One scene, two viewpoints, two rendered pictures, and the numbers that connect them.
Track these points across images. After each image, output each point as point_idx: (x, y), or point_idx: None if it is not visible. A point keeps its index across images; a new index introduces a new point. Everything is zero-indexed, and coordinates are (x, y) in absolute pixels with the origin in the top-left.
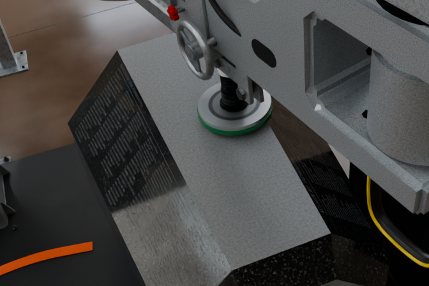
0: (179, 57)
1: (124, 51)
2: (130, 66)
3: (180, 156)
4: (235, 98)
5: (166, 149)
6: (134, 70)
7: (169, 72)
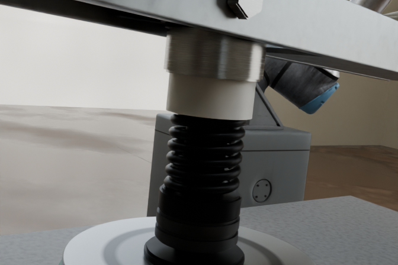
0: (385, 238)
1: (352, 199)
2: (311, 203)
3: (16, 240)
4: (161, 208)
5: None
6: (302, 205)
7: (321, 230)
